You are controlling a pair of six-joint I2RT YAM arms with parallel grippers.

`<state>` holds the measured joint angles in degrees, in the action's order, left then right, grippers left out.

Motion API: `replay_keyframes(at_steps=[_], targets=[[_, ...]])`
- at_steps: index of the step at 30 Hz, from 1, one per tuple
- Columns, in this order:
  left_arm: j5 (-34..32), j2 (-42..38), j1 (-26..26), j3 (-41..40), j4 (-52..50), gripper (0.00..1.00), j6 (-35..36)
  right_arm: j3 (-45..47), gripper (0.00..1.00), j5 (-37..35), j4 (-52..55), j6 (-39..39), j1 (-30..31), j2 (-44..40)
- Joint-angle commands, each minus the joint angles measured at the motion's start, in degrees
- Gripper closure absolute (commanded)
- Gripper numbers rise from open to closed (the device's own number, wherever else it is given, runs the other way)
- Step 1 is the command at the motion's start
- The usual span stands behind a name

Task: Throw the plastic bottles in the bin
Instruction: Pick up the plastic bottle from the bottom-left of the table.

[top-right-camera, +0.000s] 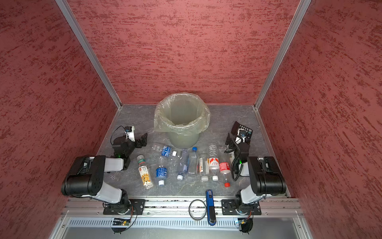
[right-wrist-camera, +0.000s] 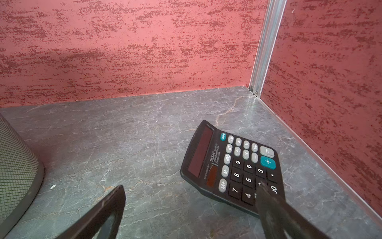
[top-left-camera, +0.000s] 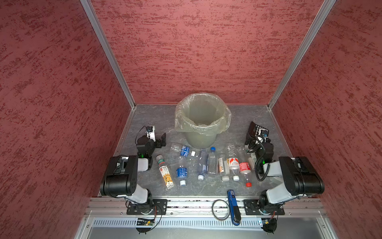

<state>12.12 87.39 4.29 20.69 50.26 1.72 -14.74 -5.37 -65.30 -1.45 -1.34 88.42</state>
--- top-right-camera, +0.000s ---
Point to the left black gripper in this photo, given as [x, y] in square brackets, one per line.
[139, 141]

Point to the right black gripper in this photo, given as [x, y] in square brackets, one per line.
[236, 131]

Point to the red label bottle red cap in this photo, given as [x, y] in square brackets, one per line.
[225, 170]

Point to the crushed blue label bottle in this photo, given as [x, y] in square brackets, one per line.
[164, 150]

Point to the yellow label juice bottle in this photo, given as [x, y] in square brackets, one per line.
[144, 172]

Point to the red white label bottle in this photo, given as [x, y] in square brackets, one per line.
[214, 161]

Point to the blue label bottle white cap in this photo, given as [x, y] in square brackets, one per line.
[161, 171]

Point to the orange label bottle white cap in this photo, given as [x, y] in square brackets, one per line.
[204, 167]

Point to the clear bottle blue cap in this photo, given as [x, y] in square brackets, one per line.
[193, 161]

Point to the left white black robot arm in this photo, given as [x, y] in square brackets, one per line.
[85, 178]

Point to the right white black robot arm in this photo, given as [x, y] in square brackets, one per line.
[266, 179]

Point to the mesh bin with plastic liner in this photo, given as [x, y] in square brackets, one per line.
[183, 117]

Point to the black calculator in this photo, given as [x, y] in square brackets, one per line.
[237, 126]

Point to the clear crushed bottle white cap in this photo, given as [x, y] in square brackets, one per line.
[182, 167]

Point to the blue black handheld device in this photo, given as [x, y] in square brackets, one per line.
[210, 208]

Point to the right circuit board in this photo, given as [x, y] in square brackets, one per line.
[245, 225]

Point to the circuit board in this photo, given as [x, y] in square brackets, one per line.
[121, 222]
[245, 225]

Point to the left circuit board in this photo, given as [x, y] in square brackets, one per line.
[121, 222]

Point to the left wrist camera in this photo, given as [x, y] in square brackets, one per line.
[129, 132]

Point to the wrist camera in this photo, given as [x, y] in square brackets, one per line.
[242, 134]
[129, 132]

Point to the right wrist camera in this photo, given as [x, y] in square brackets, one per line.
[242, 134]

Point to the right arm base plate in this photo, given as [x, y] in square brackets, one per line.
[228, 206]

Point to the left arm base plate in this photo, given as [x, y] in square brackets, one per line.
[130, 207]

